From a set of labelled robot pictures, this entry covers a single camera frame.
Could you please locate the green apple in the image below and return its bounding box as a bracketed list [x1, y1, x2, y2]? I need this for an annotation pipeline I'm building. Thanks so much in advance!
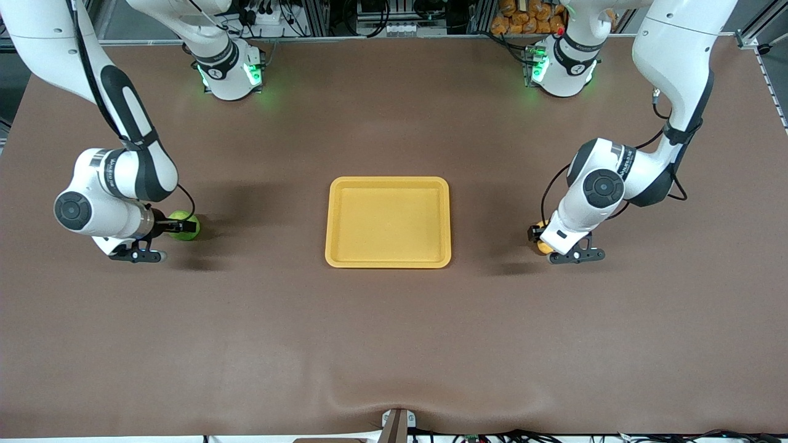
[167, 210, 201, 242]

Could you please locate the yellow bread piece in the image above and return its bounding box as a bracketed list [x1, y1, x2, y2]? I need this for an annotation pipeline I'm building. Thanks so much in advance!
[534, 220, 555, 255]

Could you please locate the yellow plastic tray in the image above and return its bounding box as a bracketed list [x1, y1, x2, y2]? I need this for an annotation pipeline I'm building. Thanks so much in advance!
[325, 177, 452, 269]

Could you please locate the brown table mat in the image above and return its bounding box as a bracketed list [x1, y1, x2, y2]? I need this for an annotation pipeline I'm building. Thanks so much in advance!
[0, 37, 788, 439]

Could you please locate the pile of orange food items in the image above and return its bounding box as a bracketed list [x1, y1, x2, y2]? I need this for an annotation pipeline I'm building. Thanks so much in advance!
[491, 0, 568, 35]

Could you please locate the white power strip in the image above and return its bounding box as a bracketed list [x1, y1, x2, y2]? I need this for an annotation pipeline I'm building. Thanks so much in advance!
[243, 3, 290, 38]

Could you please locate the metal table clamp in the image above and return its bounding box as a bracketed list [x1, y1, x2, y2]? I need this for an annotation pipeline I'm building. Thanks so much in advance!
[380, 408, 417, 443]

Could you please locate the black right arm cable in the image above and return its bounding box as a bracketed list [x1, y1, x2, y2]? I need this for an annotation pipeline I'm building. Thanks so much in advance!
[71, 0, 196, 221]

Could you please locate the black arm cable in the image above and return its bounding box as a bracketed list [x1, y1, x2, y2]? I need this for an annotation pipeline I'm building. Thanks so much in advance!
[71, 0, 196, 221]
[541, 89, 689, 223]

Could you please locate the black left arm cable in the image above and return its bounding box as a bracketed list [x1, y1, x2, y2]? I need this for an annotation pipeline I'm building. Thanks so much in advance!
[541, 89, 689, 223]

